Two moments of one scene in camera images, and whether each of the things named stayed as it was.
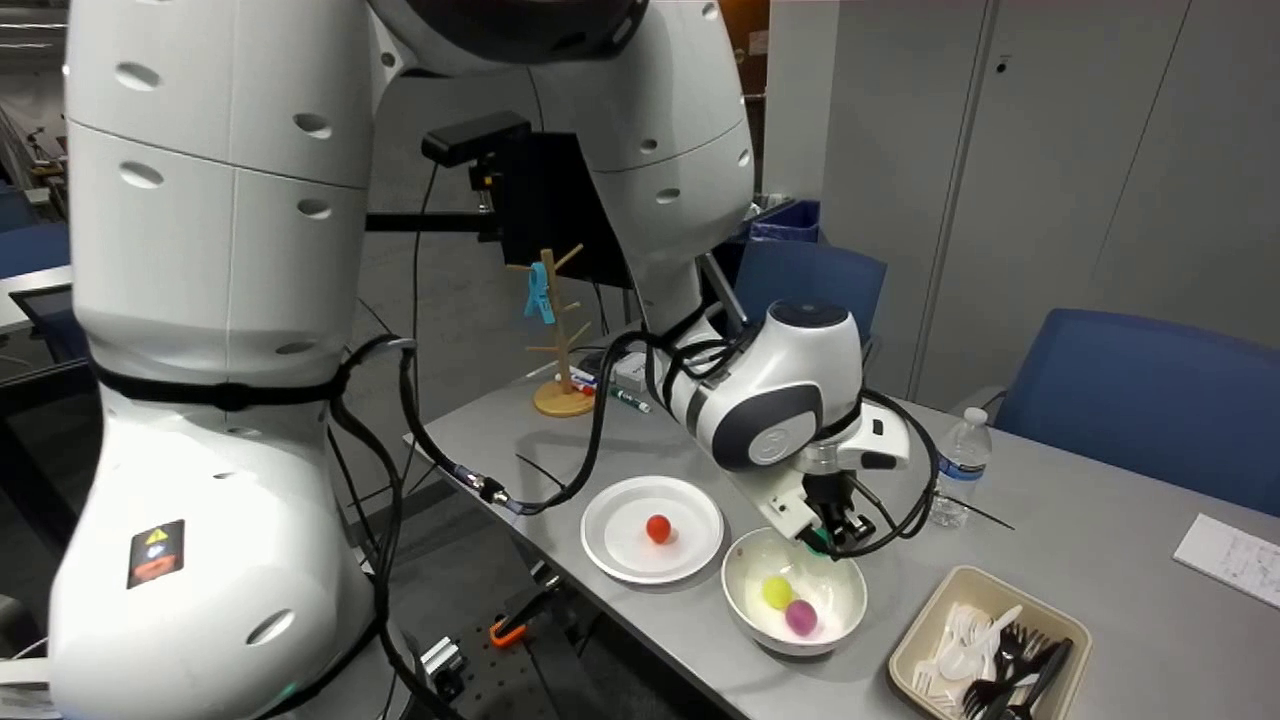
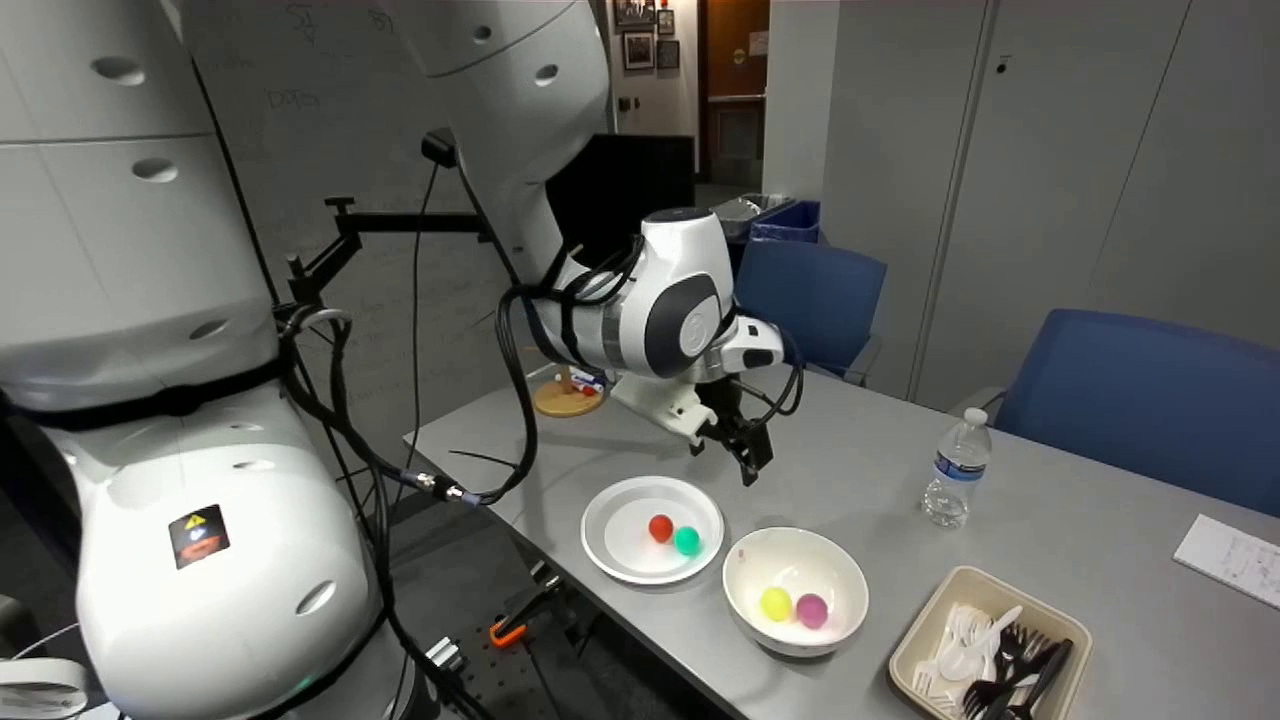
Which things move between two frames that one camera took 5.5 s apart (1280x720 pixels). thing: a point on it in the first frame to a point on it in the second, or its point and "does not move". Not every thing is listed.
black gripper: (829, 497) to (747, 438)
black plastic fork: (1022, 661) does not move
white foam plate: (614, 530) does not move
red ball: (657, 530) does not move
